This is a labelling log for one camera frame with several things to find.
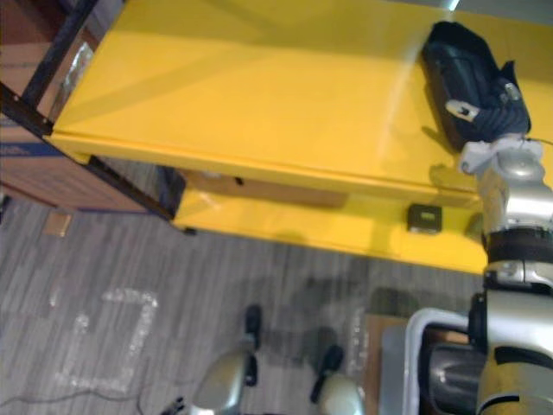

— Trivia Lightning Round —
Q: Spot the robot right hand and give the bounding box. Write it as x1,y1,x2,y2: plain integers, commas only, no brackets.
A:
444,60,533,144

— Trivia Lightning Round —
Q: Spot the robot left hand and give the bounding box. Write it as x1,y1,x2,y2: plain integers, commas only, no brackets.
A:
162,395,195,415

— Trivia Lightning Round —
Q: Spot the black plastic housing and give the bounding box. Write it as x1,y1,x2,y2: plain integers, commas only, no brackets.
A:
419,340,488,415
420,20,533,153

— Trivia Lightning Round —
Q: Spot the yellow metal shelf board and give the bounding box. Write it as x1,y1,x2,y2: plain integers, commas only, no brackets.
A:
170,189,492,276
48,0,553,209

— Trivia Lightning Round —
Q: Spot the small black box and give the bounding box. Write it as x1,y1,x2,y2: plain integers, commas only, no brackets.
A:
407,203,442,235

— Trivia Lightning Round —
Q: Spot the silver robot right leg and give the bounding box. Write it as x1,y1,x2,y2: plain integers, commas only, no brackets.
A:
309,342,369,415

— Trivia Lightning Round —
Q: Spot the brown flat board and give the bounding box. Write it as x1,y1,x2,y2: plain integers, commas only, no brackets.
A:
361,313,411,393

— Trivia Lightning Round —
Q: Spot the small cardboard scrap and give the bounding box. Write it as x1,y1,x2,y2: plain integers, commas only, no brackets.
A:
41,211,73,238

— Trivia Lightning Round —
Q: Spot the white plastic bin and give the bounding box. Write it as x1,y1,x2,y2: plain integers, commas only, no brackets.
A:
378,306,489,415

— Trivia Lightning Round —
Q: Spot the plain brown cardboard box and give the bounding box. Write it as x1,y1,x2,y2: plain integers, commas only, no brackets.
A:
181,169,350,208

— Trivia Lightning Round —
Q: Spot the cardboard box with blue print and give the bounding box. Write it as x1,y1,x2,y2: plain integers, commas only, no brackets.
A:
0,41,150,214

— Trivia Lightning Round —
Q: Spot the thin black floor cable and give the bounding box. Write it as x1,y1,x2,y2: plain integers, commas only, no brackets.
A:
0,375,185,410

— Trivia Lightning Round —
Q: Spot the black metal shelf frame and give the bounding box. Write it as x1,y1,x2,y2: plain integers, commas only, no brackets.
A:
0,0,198,237

